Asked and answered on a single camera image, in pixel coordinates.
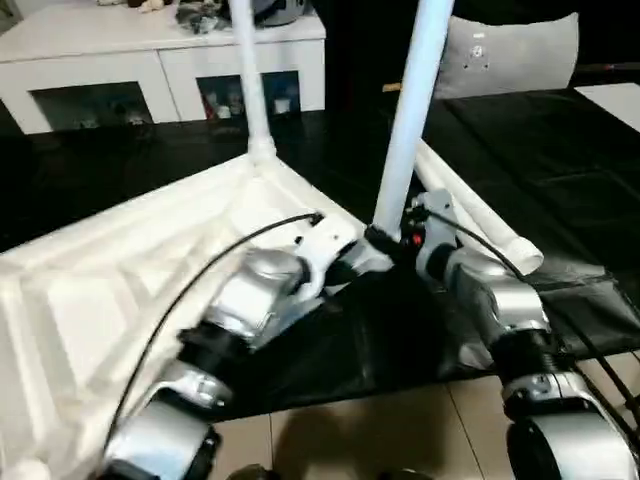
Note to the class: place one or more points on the white plastic table top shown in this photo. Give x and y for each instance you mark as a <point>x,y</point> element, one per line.
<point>100,290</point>

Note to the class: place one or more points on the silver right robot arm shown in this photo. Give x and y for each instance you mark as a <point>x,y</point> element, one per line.
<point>510,320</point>

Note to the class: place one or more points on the black table mat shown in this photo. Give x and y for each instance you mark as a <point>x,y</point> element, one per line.
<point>560,190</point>

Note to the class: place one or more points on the small yellow label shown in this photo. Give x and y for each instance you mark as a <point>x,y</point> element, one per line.
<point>392,88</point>

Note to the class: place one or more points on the black tall cabinet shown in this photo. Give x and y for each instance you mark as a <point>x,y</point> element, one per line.
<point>360,50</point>

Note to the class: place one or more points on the light grey cushion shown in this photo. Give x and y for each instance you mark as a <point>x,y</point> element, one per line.
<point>510,55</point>

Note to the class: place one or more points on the black robot foot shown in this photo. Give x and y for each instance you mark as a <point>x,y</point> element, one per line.
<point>255,472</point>

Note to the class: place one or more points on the white flat sheet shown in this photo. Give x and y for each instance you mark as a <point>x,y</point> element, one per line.
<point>615,105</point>

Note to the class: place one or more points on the grey carry case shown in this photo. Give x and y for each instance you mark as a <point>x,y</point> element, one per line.
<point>275,10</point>

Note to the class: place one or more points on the white glass-door cabinet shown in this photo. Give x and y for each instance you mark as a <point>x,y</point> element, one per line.
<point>120,50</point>

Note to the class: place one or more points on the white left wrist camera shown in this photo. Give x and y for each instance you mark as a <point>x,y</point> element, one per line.
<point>328,245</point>

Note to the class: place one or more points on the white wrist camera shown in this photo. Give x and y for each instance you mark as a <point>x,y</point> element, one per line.
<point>430,205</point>
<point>328,245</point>

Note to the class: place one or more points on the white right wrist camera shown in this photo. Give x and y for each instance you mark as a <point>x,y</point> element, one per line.
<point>430,205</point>

